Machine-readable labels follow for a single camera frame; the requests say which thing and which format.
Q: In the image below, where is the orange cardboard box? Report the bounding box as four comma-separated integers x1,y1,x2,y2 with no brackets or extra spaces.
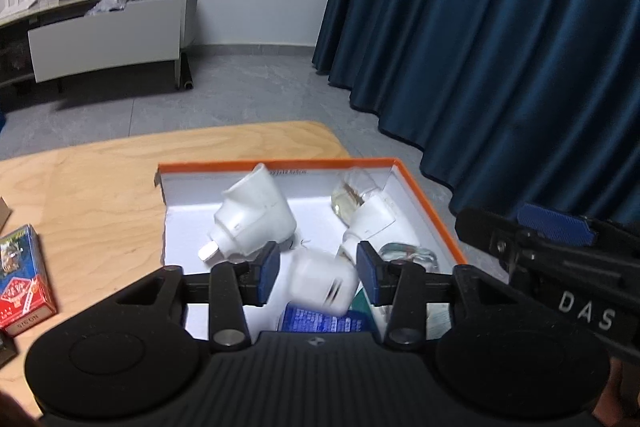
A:
154,157,469,344

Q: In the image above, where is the white plug adapter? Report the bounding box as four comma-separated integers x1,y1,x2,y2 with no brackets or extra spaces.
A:
197,163,297,264

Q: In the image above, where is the small white adapter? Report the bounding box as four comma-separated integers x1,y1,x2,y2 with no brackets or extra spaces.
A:
277,249,359,319

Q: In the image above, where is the blue curtain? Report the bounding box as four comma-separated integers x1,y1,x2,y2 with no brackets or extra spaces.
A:
312,0,640,230

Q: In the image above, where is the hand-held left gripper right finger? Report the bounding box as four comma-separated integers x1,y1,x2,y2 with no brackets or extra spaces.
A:
356,241,516,352

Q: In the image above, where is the teal box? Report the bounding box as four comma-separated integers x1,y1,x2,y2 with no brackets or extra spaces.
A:
350,286,454,339

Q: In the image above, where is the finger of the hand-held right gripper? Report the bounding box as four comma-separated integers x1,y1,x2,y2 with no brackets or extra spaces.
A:
455,206,519,261
517,202,599,247

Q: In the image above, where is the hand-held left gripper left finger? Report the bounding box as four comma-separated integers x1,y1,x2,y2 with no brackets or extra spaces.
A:
115,241,282,354

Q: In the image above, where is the clear bottle with white plug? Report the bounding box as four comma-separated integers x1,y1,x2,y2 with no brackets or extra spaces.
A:
330,169,399,259

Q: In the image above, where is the white tv cabinet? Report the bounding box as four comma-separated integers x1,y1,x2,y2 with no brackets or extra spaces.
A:
0,0,202,96

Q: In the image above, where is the black roll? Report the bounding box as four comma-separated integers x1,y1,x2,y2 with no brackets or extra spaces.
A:
179,52,197,90

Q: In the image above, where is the red playing card box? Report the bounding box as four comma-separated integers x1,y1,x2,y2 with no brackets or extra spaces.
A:
0,224,58,339

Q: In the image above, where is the blue wipes packet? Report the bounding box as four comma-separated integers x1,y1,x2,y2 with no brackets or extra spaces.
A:
277,302,376,336

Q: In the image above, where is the clear glass bulb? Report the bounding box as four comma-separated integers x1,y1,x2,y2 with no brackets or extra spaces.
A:
379,243,439,274

